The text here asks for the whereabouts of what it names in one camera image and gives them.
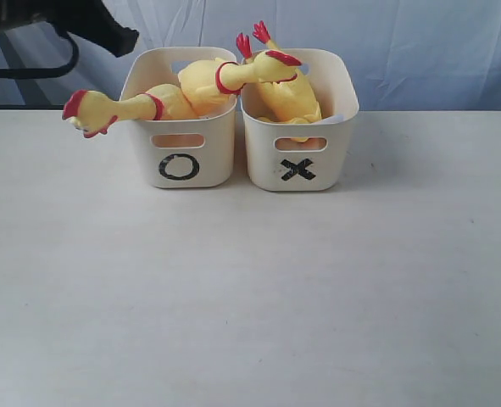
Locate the grey backdrop curtain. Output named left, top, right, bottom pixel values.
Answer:
left=0, top=1, right=501, bottom=110

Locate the yellow rubber chicken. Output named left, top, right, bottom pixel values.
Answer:
left=62, top=84, right=198, bottom=138
left=177, top=50, right=302, bottom=116

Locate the cream bin marked X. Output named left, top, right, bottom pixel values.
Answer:
left=241, top=48, right=359, bottom=192

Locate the cream bin marked O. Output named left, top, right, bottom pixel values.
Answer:
left=111, top=47, right=237, bottom=188

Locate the rubber chicken with white squeaker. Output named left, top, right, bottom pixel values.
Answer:
left=236, top=20, right=344, bottom=125

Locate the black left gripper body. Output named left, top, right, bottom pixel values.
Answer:
left=3, top=0, right=114, bottom=41

